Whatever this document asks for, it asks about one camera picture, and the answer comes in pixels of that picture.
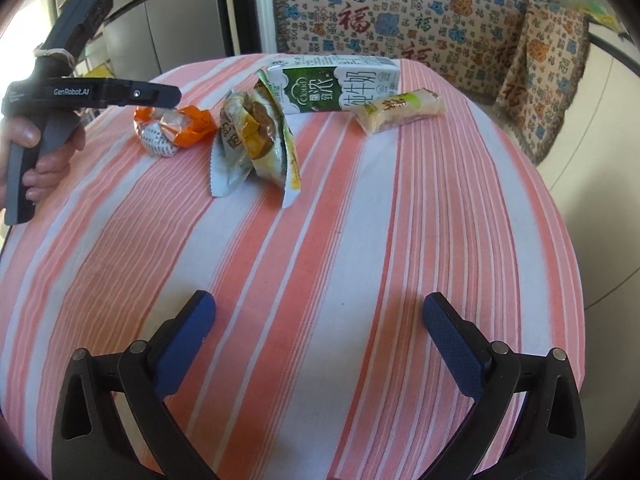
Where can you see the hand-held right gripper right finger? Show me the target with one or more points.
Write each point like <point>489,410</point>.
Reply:
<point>455,345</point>

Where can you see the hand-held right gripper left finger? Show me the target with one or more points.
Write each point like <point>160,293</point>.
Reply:
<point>185,340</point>

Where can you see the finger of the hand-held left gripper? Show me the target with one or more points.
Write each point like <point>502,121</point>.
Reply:
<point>145,94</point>

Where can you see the orange white snack wrapper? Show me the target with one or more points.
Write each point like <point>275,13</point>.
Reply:
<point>192,121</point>

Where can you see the person's left hand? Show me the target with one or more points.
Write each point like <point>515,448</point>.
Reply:
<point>59,160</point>

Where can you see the grey refrigerator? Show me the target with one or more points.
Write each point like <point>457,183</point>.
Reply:
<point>165,20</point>

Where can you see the yellow green snack wrapper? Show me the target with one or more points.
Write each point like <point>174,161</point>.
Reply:
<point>255,130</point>

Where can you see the pink striped tablecloth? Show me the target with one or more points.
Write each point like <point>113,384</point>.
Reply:
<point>325,260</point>

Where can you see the green white milk carton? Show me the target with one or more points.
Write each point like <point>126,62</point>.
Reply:
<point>320,85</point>

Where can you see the green yellow snack bar packet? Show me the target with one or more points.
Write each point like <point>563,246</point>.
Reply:
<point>400,110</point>

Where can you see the white cabinet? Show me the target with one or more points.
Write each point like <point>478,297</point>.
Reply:
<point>610,160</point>

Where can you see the large printed blanket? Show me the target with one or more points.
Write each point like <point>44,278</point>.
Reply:
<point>400,10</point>

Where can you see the small printed fringed cloth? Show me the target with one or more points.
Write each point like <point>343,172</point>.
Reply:
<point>545,75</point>

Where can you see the yellow cloth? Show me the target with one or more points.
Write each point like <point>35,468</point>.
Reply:
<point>602,16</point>

